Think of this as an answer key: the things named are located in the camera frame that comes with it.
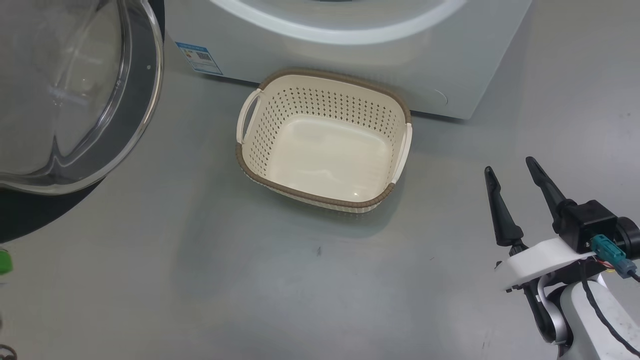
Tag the blue energy label sticker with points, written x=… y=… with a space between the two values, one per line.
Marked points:
x=200 y=58

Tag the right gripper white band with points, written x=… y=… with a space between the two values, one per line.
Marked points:
x=540 y=257

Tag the cream basket with brown rim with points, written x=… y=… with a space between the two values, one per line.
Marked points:
x=325 y=155

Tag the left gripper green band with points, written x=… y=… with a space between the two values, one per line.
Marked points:
x=5 y=261

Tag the round black glass machine door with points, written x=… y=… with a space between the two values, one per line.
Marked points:
x=130 y=130

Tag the white front-load washing machine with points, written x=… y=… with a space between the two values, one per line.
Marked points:
x=400 y=60

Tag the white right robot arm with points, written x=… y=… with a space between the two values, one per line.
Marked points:
x=595 y=325

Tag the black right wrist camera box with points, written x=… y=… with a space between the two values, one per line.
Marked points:
x=587 y=222

